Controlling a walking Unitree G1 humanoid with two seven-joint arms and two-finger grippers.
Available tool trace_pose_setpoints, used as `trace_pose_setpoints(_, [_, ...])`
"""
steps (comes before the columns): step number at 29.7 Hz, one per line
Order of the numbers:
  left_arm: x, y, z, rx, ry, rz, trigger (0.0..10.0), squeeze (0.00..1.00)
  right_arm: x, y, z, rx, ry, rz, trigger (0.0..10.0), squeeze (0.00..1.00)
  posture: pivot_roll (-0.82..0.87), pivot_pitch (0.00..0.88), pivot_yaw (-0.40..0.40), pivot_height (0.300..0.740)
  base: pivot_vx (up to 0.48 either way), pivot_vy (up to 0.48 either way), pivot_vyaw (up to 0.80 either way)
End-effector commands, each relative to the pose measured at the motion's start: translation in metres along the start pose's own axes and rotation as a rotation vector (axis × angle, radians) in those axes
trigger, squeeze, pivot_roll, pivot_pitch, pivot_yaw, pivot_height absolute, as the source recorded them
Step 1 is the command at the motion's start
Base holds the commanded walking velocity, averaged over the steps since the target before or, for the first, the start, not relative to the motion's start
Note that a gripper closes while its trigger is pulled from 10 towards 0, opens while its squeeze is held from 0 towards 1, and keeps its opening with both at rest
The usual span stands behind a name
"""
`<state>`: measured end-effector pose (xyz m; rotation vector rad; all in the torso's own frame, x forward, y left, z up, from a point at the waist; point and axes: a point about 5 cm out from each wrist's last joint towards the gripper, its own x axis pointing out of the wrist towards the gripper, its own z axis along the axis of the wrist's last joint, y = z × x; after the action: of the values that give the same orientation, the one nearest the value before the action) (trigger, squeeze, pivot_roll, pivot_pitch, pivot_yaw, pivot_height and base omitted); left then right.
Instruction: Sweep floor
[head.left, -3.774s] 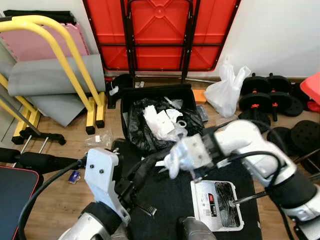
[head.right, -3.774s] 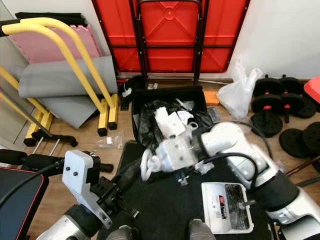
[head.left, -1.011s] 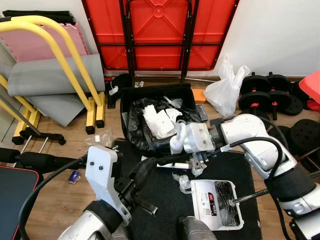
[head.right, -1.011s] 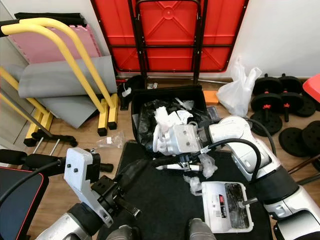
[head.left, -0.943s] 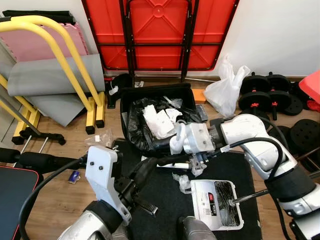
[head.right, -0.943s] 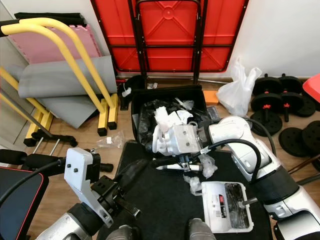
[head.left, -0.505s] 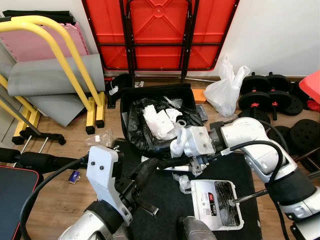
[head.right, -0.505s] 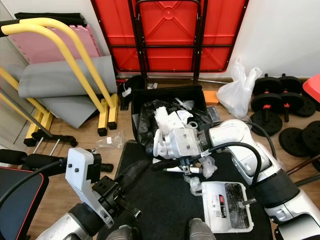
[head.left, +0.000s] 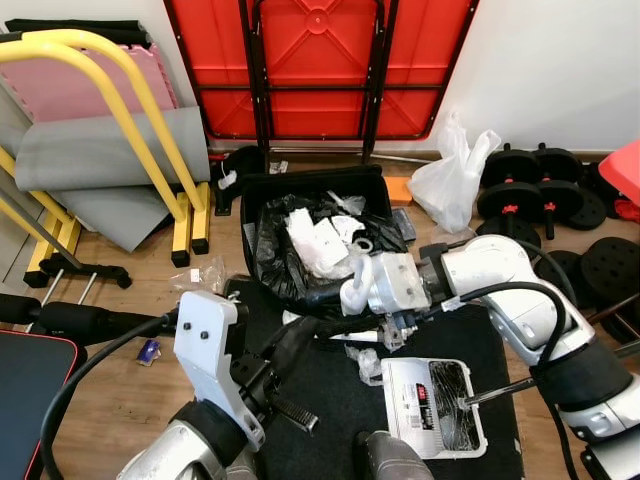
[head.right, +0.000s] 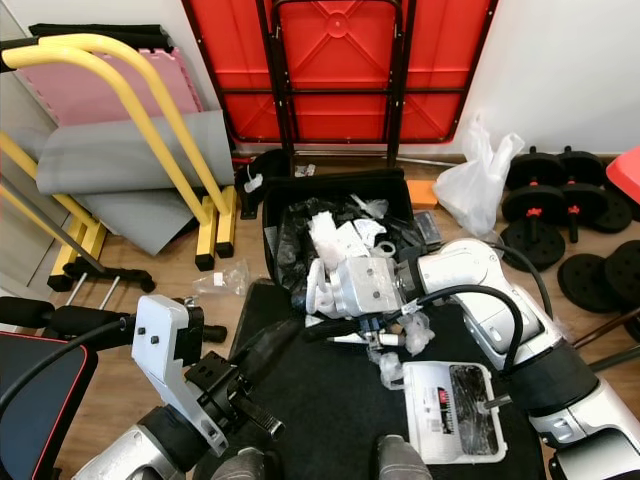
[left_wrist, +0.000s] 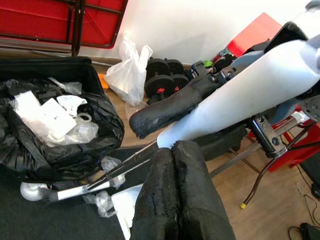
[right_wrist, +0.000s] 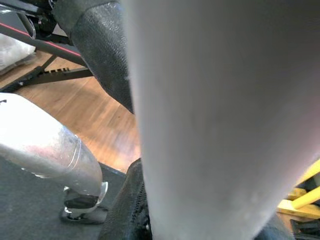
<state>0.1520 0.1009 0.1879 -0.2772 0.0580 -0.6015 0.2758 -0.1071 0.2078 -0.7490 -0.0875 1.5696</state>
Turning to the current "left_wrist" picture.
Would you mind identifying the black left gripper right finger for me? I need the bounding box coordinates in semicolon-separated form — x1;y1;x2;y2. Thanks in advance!
171;139;237;240

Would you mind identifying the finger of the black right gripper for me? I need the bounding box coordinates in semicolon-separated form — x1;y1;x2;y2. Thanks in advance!
198;124;249;161
128;80;221;140

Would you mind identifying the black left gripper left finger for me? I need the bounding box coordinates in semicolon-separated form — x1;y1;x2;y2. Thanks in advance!
129;147;181;240

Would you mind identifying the white plastic dustpan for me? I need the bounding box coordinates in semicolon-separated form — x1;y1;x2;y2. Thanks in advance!
156;34;320;150

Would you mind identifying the black floor mat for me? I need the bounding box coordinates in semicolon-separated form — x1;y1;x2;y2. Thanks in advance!
0;144;161;240

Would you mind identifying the black adjustable dumbbell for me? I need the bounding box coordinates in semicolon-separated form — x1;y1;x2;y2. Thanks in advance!
143;57;176;105
166;58;191;94

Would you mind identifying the clear plastic cup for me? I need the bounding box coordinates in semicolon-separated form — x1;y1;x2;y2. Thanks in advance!
124;99;149;121

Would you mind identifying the white flat sheet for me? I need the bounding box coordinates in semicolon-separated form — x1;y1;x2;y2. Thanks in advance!
111;186;144;237

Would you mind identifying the white plastic shopping bag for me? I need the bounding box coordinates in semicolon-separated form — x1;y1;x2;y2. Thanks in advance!
103;31;154;107

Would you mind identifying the black trash bag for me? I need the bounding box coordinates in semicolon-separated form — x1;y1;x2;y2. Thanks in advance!
0;78;125;181

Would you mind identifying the red plastic box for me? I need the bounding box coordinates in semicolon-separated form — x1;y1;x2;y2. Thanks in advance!
226;12;283;57

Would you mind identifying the small orange box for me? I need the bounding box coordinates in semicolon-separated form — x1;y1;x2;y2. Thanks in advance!
97;73;110;93

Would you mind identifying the red metal folding stool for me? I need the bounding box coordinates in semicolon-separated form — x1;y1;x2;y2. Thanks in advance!
208;104;320;210

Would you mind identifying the clear tape roll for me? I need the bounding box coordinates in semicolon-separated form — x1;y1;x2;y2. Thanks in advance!
76;111;93;124

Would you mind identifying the clear plastic wrap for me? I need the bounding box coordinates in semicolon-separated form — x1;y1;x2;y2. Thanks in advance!
46;121;99;147

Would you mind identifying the torn white paper piece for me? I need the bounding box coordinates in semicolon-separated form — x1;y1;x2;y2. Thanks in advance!
56;94;88;117

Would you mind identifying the large white paper sheet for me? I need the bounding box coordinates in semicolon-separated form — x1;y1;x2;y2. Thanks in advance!
38;97;78;138

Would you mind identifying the black power adapter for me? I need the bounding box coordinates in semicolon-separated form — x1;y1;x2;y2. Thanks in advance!
299;222;320;240

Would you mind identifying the black fabric trash bin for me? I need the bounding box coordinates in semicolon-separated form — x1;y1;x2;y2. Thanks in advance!
0;56;106;181

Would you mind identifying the white round plastic object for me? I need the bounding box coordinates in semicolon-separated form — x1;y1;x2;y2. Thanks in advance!
19;181;50;201

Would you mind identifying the small white paper sheet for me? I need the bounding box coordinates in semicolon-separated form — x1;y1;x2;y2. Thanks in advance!
13;90;42;113

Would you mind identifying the red folding table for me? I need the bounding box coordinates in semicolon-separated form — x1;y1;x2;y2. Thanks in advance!
0;0;130;57

